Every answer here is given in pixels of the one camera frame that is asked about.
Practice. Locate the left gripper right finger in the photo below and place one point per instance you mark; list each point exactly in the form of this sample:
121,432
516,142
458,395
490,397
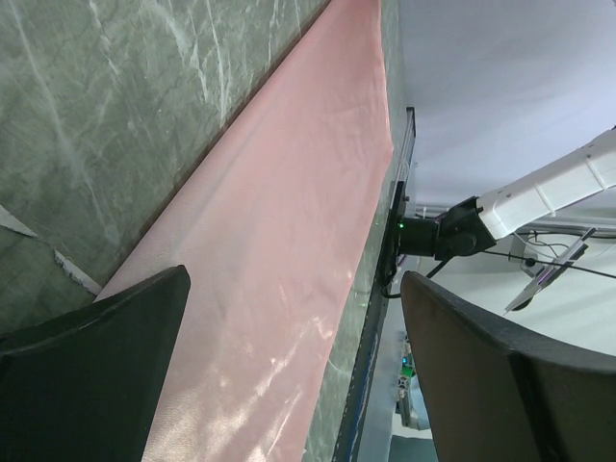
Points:
497,391

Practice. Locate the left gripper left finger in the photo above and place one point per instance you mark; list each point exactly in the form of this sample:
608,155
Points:
85,386

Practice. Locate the pink satin napkin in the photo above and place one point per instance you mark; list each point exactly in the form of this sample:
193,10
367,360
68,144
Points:
271,228

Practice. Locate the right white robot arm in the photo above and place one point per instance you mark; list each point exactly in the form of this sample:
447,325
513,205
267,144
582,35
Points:
477,223

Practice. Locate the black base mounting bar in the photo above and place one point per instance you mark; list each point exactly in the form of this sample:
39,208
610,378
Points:
347,443

